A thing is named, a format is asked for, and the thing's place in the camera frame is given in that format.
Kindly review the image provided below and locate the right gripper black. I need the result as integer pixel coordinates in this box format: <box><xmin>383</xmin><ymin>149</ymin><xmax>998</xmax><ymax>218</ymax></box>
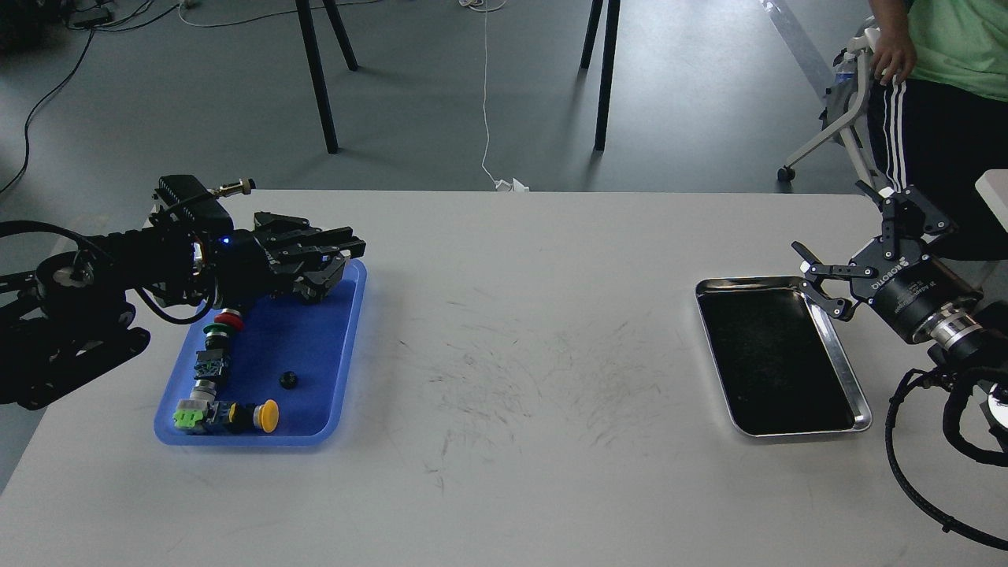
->
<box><xmin>791</xmin><ymin>180</ymin><xmax>985</xmax><ymax>345</ymax></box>

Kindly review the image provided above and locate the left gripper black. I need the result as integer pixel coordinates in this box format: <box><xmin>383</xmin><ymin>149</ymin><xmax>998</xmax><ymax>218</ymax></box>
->
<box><xmin>209</xmin><ymin>211</ymin><xmax>366</xmax><ymax>305</ymax></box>

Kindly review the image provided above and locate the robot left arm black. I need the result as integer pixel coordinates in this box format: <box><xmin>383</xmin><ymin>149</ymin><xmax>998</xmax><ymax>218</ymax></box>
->
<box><xmin>2</xmin><ymin>175</ymin><xmax>366</xmax><ymax>410</ymax></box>

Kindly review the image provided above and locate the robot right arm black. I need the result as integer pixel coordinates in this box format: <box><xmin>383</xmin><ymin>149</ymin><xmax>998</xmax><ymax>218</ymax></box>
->
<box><xmin>792</xmin><ymin>181</ymin><xmax>1006</xmax><ymax>550</ymax></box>

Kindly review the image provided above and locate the small black gear lower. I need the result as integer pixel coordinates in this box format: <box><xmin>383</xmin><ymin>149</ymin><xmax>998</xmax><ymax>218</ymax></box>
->
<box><xmin>278</xmin><ymin>371</ymin><xmax>299</xmax><ymax>390</ymax></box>

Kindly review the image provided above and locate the person's hand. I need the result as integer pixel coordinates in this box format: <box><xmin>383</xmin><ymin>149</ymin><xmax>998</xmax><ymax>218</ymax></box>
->
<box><xmin>871</xmin><ymin>23</ymin><xmax>917</xmax><ymax>86</ymax></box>

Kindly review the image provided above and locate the blue plastic tray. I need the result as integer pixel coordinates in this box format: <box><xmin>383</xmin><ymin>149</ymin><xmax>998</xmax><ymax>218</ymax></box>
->
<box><xmin>154</xmin><ymin>259</ymin><xmax>367</xmax><ymax>450</ymax></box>

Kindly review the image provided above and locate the white office chair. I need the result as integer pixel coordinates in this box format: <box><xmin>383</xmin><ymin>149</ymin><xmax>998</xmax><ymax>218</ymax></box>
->
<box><xmin>776</xmin><ymin>16</ymin><xmax>883</xmax><ymax>189</ymax></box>

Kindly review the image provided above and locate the steel tray black inside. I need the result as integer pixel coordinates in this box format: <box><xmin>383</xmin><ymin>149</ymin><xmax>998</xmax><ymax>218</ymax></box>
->
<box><xmin>695</xmin><ymin>276</ymin><xmax>873</xmax><ymax>440</ymax></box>

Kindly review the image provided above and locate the person in green shirt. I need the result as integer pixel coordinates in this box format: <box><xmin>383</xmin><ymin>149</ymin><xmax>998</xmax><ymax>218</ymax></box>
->
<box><xmin>868</xmin><ymin>1</ymin><xmax>1007</xmax><ymax>261</ymax></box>

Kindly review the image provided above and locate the black table leg left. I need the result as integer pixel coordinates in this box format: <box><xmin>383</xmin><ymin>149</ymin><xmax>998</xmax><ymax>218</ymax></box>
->
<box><xmin>295</xmin><ymin>1</ymin><xmax>359</xmax><ymax>154</ymax></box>

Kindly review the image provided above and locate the black table leg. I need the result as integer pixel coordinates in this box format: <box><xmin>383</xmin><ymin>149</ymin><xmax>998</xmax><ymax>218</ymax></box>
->
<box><xmin>579</xmin><ymin>1</ymin><xmax>621</xmax><ymax>152</ymax></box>
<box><xmin>295</xmin><ymin>1</ymin><xmax>359</xmax><ymax>154</ymax></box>

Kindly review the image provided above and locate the black table leg right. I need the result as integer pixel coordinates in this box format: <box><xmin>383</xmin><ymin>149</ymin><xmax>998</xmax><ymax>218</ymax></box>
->
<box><xmin>579</xmin><ymin>1</ymin><xmax>621</xmax><ymax>152</ymax></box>

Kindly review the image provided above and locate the red mushroom button switch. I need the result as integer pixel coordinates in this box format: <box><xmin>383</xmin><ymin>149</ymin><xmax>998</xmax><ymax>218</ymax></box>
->
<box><xmin>213</xmin><ymin>306</ymin><xmax>245</xmax><ymax>332</ymax></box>

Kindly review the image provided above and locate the green button switch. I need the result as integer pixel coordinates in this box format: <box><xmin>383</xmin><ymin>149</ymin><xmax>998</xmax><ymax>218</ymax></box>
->
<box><xmin>192</xmin><ymin>322</ymin><xmax>238</xmax><ymax>394</ymax></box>

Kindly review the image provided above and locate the yellow mushroom button switch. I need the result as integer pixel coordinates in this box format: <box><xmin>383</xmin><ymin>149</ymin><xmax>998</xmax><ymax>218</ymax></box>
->
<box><xmin>204</xmin><ymin>399</ymin><xmax>280</xmax><ymax>435</ymax></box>

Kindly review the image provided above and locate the white floor cable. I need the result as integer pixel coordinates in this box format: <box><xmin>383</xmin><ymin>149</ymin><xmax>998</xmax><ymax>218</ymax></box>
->
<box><xmin>459</xmin><ymin>0</ymin><xmax>531</xmax><ymax>193</ymax></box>

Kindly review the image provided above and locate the bright green switch block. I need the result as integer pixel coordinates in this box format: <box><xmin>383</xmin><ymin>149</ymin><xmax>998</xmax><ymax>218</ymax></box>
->
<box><xmin>172</xmin><ymin>398</ymin><xmax>213</xmax><ymax>435</ymax></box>

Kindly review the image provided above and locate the black floor cable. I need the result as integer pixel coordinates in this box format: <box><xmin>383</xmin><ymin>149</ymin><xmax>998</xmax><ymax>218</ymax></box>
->
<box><xmin>0</xmin><ymin>0</ymin><xmax>182</xmax><ymax>194</ymax></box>

